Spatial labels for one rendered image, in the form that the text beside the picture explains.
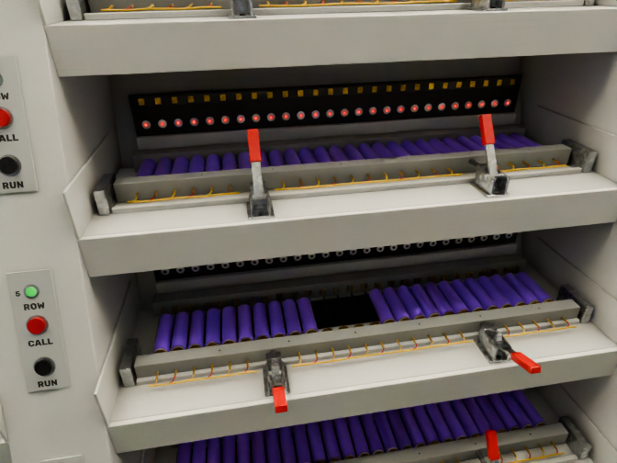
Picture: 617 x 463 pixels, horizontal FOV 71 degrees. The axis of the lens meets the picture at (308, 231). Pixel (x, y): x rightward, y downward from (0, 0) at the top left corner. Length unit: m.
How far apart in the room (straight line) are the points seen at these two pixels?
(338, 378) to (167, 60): 0.39
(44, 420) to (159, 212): 0.24
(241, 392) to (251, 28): 0.38
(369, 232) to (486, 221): 0.14
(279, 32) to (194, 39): 0.08
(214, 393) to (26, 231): 0.25
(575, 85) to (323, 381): 0.50
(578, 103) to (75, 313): 0.65
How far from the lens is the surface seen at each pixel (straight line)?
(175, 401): 0.53
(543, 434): 0.75
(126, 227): 0.48
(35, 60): 0.49
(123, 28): 0.48
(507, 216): 0.54
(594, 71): 0.67
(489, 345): 0.58
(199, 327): 0.58
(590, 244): 0.68
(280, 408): 0.45
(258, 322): 0.57
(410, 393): 0.55
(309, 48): 0.48
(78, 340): 0.50
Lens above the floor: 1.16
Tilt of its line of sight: 8 degrees down
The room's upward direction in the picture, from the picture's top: 4 degrees counter-clockwise
